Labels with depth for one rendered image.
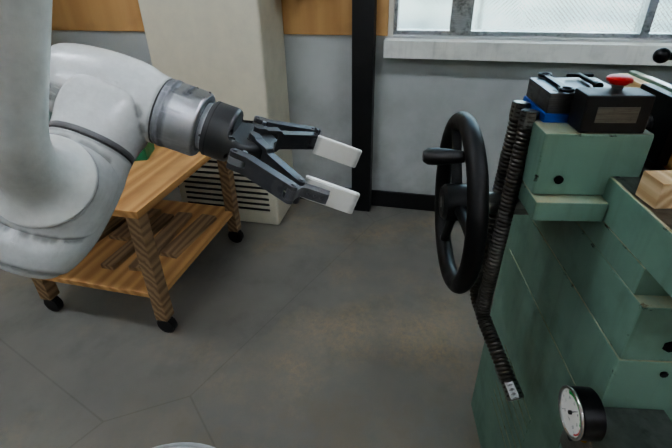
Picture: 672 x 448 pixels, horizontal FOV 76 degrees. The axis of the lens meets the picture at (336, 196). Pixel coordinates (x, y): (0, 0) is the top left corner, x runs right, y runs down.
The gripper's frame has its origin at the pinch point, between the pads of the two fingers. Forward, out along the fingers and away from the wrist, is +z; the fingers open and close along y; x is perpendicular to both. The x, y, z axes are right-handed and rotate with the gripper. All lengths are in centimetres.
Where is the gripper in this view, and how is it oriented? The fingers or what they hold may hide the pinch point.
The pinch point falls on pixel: (349, 176)
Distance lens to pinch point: 59.3
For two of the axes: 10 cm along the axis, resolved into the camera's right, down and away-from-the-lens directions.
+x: -3.3, 8.1, 4.8
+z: 9.4, 3.2, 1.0
